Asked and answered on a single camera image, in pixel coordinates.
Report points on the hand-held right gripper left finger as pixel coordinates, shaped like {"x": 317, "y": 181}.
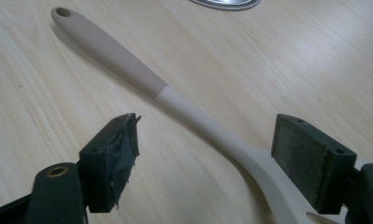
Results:
{"x": 105, "y": 168}

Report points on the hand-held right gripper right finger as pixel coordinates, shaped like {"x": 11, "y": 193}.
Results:
{"x": 312, "y": 161}

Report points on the beige and white silicone spatula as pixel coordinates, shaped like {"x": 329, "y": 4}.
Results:
{"x": 181, "y": 102}

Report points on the silver metal plate edge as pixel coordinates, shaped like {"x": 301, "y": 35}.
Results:
{"x": 226, "y": 3}

